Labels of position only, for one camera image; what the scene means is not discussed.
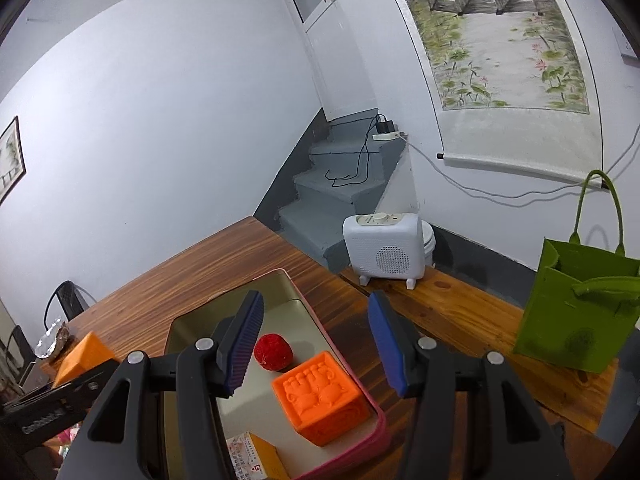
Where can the orange embossed cube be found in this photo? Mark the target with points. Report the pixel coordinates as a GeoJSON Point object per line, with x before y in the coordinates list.
{"type": "Point", "coordinates": [320, 400]}

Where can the white bucket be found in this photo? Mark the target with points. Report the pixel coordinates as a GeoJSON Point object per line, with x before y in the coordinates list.
{"type": "Point", "coordinates": [428, 242]}

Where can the hanging scroll painting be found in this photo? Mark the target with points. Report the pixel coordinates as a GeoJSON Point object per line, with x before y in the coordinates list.
{"type": "Point", "coordinates": [490, 50]}

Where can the foil tray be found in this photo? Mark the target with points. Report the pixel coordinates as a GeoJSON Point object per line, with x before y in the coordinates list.
{"type": "Point", "coordinates": [50, 342]}

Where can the white fan heater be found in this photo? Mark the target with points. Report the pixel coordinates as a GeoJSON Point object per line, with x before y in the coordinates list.
{"type": "Point", "coordinates": [380, 250]}

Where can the white and orange carton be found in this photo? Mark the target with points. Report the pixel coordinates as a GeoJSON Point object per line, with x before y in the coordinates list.
{"type": "Point", "coordinates": [260, 460]}

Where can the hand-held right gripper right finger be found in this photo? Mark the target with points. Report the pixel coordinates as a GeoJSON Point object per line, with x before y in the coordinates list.
{"type": "Point", "coordinates": [387, 355]}

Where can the red knitted ball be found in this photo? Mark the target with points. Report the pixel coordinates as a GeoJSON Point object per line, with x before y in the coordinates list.
{"type": "Point", "coordinates": [272, 352]}

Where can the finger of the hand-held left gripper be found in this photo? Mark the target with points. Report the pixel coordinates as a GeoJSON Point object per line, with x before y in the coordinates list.
{"type": "Point", "coordinates": [85, 382]}

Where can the white wall socket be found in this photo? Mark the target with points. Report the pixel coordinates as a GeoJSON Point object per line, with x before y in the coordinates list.
{"type": "Point", "coordinates": [627, 47]}

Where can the white power strip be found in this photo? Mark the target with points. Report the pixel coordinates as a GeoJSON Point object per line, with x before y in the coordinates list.
{"type": "Point", "coordinates": [385, 136]}

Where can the white door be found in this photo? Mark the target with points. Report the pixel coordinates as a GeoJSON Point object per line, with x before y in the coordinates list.
{"type": "Point", "coordinates": [340, 60]}

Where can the grey staircase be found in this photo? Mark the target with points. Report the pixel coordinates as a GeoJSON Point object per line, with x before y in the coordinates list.
{"type": "Point", "coordinates": [325, 195]}

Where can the green felt bag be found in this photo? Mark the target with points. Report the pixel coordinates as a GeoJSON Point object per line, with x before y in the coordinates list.
{"type": "Point", "coordinates": [565, 310]}

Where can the pink-rimmed metal tray container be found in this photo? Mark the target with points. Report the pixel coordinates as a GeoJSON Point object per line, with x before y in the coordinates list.
{"type": "Point", "coordinates": [295, 325]}

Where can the framed wall picture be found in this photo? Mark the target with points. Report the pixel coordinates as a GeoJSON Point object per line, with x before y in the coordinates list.
{"type": "Point", "coordinates": [10, 160]}

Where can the black charger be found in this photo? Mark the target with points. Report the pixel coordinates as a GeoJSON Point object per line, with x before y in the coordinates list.
{"type": "Point", "coordinates": [385, 126]}

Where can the black chair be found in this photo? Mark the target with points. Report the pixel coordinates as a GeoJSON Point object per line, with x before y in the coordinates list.
{"type": "Point", "coordinates": [75, 300]}
{"type": "Point", "coordinates": [10, 345]}

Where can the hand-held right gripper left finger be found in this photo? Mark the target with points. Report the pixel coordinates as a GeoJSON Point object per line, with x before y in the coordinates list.
{"type": "Point", "coordinates": [245, 350]}

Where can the plain orange block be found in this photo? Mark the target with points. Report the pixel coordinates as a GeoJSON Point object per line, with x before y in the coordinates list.
{"type": "Point", "coordinates": [82, 357]}

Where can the grey rectangular box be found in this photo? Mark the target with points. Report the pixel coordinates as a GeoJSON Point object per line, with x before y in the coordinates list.
{"type": "Point", "coordinates": [32, 375]}

